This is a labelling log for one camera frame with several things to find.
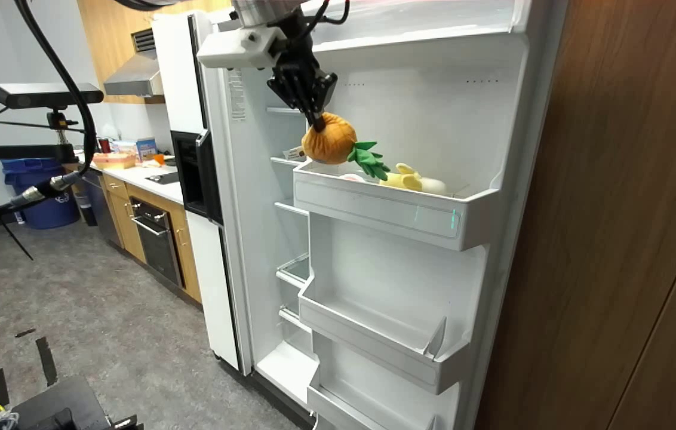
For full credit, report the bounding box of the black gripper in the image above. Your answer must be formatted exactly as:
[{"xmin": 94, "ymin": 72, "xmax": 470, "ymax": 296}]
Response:
[{"xmin": 267, "ymin": 9, "xmax": 341, "ymax": 135}]

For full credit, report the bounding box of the orange pineapple plush toy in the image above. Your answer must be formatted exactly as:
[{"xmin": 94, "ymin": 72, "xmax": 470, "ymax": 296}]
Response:
[{"xmin": 299, "ymin": 110, "xmax": 395, "ymax": 185}]

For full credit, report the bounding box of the yellow banana plush toy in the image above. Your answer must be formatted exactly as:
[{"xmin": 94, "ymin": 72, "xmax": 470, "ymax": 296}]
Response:
[{"xmin": 382, "ymin": 160, "xmax": 428, "ymax": 193}]

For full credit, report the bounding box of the white plush toy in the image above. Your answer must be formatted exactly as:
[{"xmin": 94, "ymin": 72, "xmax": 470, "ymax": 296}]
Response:
[{"xmin": 417, "ymin": 174, "xmax": 449, "ymax": 197}]

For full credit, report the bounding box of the white fridge interior shelf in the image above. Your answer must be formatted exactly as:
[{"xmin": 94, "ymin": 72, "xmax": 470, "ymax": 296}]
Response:
[
  {"xmin": 273, "ymin": 197, "xmax": 314, "ymax": 219},
  {"xmin": 267, "ymin": 151, "xmax": 305, "ymax": 170}
]

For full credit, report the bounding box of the white door bin with toys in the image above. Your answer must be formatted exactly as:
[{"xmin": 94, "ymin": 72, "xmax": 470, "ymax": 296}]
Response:
[{"xmin": 291, "ymin": 160, "xmax": 509, "ymax": 253}]

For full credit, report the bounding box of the white refrigerator door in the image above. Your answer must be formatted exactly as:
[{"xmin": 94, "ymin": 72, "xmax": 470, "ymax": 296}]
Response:
[{"xmin": 216, "ymin": 0, "xmax": 572, "ymax": 430}]

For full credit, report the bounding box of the black water ice dispenser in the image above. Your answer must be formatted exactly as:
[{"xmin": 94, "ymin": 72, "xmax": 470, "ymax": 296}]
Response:
[{"xmin": 169, "ymin": 127, "xmax": 225, "ymax": 228}]

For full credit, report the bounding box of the white refrigerator cabinet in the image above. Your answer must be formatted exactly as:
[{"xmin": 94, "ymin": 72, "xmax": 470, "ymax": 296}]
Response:
[{"xmin": 191, "ymin": 13, "xmax": 326, "ymax": 427}]

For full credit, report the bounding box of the stainless steel range hood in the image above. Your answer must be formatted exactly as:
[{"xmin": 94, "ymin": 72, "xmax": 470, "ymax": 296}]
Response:
[{"xmin": 101, "ymin": 27, "xmax": 169, "ymax": 104}]

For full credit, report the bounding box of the white kitchen countertop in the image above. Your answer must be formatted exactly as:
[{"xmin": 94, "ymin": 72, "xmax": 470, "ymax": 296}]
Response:
[{"xmin": 79, "ymin": 154, "xmax": 187, "ymax": 209}]

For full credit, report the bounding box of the wooden base kitchen cabinet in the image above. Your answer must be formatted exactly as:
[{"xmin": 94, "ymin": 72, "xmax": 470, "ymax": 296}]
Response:
[{"xmin": 101, "ymin": 178, "xmax": 205, "ymax": 307}]

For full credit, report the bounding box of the white freezer door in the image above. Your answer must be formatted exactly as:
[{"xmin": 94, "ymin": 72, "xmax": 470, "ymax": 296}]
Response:
[{"xmin": 150, "ymin": 9, "xmax": 244, "ymax": 373}]

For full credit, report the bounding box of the black built-in oven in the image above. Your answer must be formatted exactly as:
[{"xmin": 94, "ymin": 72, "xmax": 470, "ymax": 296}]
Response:
[{"xmin": 127, "ymin": 197, "xmax": 189, "ymax": 292}]

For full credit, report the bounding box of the large white door bin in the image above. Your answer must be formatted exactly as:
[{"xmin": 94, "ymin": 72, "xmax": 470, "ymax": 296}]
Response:
[{"xmin": 293, "ymin": 272, "xmax": 488, "ymax": 397}]

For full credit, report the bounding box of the blue plastic bin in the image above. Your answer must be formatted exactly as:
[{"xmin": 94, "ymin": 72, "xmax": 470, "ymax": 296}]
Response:
[{"xmin": 0, "ymin": 155, "xmax": 84, "ymax": 231}]

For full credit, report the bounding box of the small white door bin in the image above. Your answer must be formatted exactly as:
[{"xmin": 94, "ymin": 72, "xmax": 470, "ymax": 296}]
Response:
[{"xmin": 303, "ymin": 364, "xmax": 464, "ymax": 430}]

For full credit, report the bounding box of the brown wooden side panel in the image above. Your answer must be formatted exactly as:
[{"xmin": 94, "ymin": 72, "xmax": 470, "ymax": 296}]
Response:
[{"xmin": 474, "ymin": 0, "xmax": 676, "ymax": 430}]

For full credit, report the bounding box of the long black floor tape strip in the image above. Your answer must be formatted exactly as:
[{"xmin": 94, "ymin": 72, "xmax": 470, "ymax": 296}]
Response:
[{"xmin": 33, "ymin": 334, "xmax": 63, "ymax": 389}]

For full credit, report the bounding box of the black equipment base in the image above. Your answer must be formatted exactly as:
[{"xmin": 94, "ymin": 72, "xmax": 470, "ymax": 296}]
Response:
[{"xmin": 0, "ymin": 373, "xmax": 146, "ymax": 430}]

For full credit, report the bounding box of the short black floor tape strip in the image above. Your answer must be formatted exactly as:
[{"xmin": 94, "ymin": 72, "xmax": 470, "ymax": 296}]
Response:
[{"xmin": 0, "ymin": 366, "xmax": 15, "ymax": 408}]

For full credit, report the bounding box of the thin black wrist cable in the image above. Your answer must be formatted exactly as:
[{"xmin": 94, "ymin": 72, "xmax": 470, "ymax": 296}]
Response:
[{"xmin": 302, "ymin": 0, "xmax": 354, "ymax": 31}]

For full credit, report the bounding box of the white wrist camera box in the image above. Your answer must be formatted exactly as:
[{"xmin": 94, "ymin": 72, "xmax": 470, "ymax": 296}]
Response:
[{"xmin": 195, "ymin": 25, "xmax": 291, "ymax": 74}]

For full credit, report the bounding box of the wooden wall kitchen cabinet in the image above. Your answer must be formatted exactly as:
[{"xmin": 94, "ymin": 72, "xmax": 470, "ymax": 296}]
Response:
[{"xmin": 76, "ymin": 0, "xmax": 189, "ymax": 83}]

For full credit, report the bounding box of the thick black cable hose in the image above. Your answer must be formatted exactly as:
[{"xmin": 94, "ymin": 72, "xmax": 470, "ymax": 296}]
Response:
[{"xmin": 0, "ymin": 0, "xmax": 101, "ymax": 223}]

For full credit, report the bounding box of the black camera stand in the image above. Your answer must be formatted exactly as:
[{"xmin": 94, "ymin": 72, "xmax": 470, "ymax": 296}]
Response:
[{"xmin": 42, "ymin": 106, "xmax": 75, "ymax": 147}]

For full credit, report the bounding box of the black camera bar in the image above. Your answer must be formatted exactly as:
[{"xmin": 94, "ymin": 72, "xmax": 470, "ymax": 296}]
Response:
[{"xmin": 0, "ymin": 81, "xmax": 107, "ymax": 112}]

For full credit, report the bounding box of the thin black loose cable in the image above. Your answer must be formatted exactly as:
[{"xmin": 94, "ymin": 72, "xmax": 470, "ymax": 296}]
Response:
[{"xmin": 0, "ymin": 215, "xmax": 39, "ymax": 262}]

